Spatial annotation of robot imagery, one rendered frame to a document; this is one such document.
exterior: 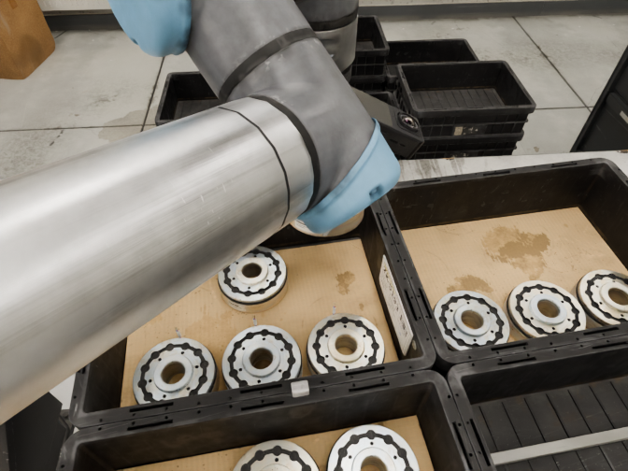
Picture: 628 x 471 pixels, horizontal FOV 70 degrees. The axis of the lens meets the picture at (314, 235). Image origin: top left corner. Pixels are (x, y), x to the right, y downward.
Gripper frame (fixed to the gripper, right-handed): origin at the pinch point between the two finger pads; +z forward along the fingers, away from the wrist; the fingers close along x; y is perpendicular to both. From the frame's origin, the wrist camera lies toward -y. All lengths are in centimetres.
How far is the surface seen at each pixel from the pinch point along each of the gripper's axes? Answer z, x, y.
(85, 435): 7.0, 22.6, 26.4
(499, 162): 29, -42, -46
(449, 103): 50, -100, -55
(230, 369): 13.9, 13.4, 13.4
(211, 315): 16.8, 3.4, 17.0
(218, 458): 16.9, 22.9, 14.7
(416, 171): 29, -40, -25
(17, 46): 83, -222, 156
